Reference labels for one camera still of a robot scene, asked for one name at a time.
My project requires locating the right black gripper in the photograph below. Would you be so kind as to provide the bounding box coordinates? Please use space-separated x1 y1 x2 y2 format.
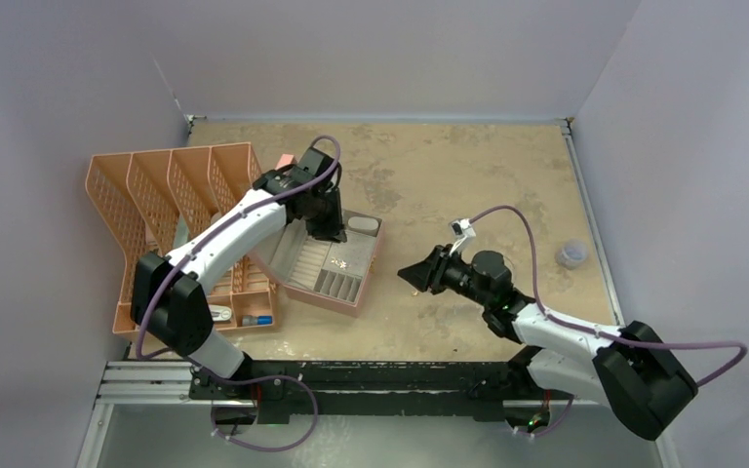
397 245 491 307

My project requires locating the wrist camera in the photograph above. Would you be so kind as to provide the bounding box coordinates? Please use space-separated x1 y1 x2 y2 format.
450 218 476 241
296 146 334 177

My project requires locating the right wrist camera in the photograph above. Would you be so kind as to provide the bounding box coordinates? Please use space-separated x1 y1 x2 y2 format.
450 218 476 241

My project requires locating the pink jewelry box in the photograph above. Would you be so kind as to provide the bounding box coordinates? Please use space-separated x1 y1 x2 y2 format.
248 153 387 319

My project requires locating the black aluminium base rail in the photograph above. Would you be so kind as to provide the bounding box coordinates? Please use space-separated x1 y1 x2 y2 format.
95 359 614 428

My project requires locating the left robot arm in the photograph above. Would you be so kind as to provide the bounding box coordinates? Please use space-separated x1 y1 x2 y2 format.
132 159 344 399

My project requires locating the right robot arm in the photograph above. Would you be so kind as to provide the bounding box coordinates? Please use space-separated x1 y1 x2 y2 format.
397 246 698 441

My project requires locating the blue capped marker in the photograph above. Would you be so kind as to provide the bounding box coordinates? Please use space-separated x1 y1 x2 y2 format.
241 315 273 327

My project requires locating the purple cable loop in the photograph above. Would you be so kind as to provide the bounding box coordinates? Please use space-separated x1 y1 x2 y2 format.
211 371 320 453

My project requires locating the small clear plastic cup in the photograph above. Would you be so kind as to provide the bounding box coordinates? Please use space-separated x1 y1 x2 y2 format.
555 239 589 270

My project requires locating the grey oval bracelet pillow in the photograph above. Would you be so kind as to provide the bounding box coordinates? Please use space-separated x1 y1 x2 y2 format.
347 216 379 236

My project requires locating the orange plastic organizer rack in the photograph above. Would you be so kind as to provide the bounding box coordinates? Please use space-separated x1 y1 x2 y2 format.
85 142 262 341

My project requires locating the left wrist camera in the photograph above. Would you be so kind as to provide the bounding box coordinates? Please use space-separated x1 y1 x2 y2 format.
296 146 334 177

